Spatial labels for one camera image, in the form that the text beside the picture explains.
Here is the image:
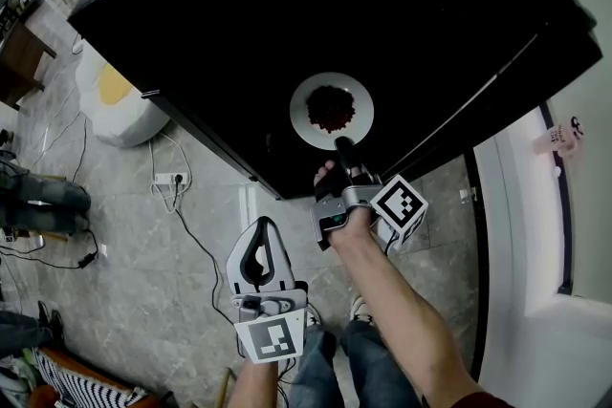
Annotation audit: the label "black power adapter cable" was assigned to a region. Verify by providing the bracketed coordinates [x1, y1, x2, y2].
[0, 228, 100, 271]

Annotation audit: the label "white curved ledge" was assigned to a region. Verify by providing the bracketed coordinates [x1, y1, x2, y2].
[472, 99, 575, 316]

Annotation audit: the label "orange sofa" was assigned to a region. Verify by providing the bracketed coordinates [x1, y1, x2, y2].
[28, 346, 159, 408]

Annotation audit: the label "person's right forearm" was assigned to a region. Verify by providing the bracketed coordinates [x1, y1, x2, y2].
[329, 204, 484, 408]

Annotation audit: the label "pile of dark red beans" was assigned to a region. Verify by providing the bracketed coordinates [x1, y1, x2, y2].
[305, 84, 357, 134]

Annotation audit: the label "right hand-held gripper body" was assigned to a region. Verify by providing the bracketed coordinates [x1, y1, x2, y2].
[310, 174, 429, 252]

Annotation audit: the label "person's blue jeans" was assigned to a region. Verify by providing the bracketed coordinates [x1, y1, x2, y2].
[286, 319, 422, 408]

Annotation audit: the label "wooden chair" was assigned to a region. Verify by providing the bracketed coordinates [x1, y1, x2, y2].
[217, 367, 238, 408]

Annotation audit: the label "person's right hand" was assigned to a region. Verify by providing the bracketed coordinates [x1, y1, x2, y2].
[314, 161, 353, 204]

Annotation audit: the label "person's red shirt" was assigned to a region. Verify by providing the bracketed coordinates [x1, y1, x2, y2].
[458, 391, 517, 408]

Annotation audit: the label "white plate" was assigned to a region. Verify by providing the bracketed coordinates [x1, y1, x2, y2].
[289, 71, 376, 152]

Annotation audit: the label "person's white shoe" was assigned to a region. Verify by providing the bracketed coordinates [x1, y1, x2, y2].
[349, 295, 379, 326]

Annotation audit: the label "black-white striped cloth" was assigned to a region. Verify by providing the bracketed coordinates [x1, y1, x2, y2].
[31, 348, 147, 408]

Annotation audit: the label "long black cable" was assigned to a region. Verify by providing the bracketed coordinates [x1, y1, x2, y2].
[174, 183, 240, 331]

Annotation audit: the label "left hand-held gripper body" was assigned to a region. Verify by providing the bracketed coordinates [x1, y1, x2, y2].
[230, 285, 310, 365]

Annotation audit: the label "white flower-shaped beanbag chair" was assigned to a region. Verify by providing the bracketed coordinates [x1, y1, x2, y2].
[75, 47, 171, 148]

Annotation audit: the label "white power strip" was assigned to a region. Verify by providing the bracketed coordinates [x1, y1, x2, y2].
[152, 171, 190, 186]

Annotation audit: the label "person's left forearm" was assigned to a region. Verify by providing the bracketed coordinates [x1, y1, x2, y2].
[228, 357, 281, 408]

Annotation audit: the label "brown wooden desk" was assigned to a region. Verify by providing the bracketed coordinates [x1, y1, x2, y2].
[0, 21, 57, 109]

